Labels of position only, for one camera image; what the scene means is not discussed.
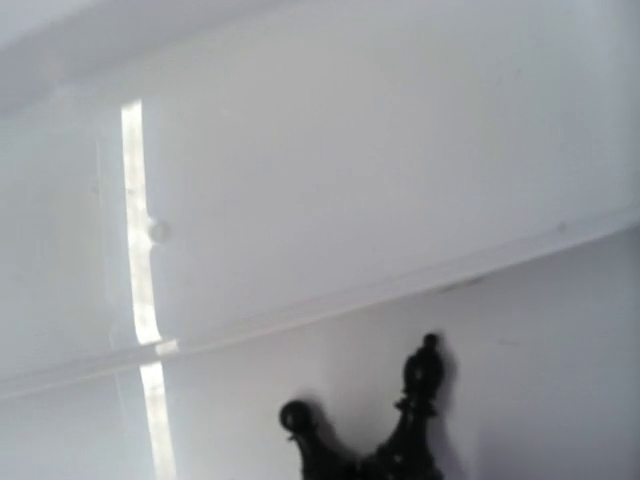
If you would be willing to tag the black chess bishop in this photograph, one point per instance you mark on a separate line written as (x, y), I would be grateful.
(406, 454)

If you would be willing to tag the white plastic tray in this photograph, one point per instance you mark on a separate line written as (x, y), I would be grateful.
(211, 208)

